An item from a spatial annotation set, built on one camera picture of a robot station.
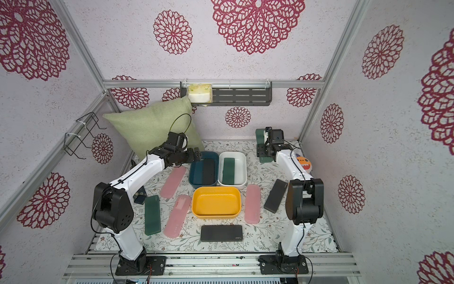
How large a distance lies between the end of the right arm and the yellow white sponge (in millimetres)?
341

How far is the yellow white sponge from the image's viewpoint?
0.91 metres

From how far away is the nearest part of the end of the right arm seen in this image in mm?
686
